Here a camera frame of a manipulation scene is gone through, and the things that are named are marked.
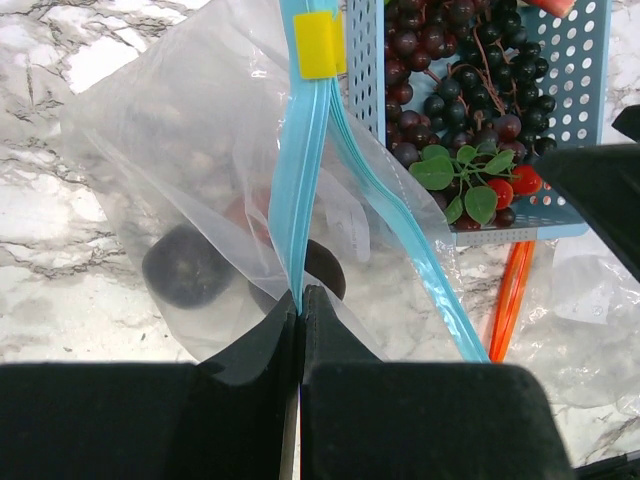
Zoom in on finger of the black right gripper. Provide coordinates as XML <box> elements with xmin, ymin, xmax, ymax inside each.
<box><xmin>533</xmin><ymin>105</ymin><xmax>640</xmax><ymax>278</ymax></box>

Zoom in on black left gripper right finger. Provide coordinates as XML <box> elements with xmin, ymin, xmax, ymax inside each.
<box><xmin>300</xmin><ymin>286</ymin><xmax>574</xmax><ymax>479</ymax></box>

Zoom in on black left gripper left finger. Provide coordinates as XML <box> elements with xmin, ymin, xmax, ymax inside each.
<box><xmin>1</xmin><ymin>295</ymin><xmax>296</xmax><ymax>479</ymax></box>

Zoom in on cherry tomatoes with green leaves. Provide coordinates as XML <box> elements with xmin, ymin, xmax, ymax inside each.
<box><xmin>409</xmin><ymin>142</ymin><xmax>543</xmax><ymax>229</ymax></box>

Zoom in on dark purple plum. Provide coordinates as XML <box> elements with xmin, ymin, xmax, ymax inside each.
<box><xmin>142</xmin><ymin>225</ymin><xmax>236</xmax><ymax>310</ymax></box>

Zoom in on watermelon slice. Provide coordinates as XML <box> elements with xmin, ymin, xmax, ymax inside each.
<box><xmin>525</xmin><ymin>0</ymin><xmax>576</xmax><ymax>18</ymax></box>

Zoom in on dark grape bunch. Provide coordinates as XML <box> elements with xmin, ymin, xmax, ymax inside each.
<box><xmin>384</xmin><ymin>1</ymin><xmax>557</xmax><ymax>230</ymax></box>

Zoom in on clear bag blue zipper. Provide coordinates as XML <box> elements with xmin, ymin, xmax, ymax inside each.
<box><xmin>61</xmin><ymin>1</ymin><xmax>488</xmax><ymax>362</ymax></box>

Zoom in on clear bag orange zipper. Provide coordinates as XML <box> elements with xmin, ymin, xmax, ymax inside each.
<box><xmin>506</xmin><ymin>230</ymin><xmax>639</xmax><ymax>415</ymax></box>

